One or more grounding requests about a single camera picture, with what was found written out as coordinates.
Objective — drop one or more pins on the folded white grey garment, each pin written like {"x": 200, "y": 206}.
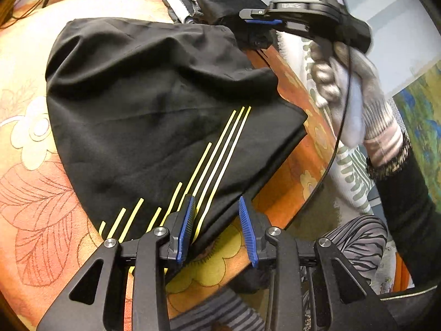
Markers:
{"x": 175, "y": 7}

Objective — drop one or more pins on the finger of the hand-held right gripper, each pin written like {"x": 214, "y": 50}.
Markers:
{"x": 258, "y": 39}
{"x": 262, "y": 21}

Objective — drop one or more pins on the person's right hand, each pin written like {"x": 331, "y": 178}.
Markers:
{"x": 355, "y": 89}

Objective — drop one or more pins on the person's black top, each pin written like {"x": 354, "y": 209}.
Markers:
{"x": 413, "y": 307}

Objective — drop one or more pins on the black pants with yellow print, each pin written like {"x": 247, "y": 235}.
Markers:
{"x": 137, "y": 110}

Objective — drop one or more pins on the person's right forearm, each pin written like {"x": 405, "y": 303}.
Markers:
{"x": 406, "y": 207}

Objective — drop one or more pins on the orange floral tablecloth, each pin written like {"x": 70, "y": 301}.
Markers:
{"x": 34, "y": 196}

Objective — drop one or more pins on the green striped white cloth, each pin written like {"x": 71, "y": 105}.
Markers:
{"x": 351, "y": 172}

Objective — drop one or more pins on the person's striped trousers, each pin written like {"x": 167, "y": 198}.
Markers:
{"x": 358, "y": 238}

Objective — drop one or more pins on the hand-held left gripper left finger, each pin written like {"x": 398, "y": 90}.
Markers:
{"x": 186, "y": 227}

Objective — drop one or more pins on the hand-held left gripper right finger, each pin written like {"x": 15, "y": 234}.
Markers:
{"x": 248, "y": 234}

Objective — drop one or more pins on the blue green printed cloth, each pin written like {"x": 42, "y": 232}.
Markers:
{"x": 420, "y": 117}

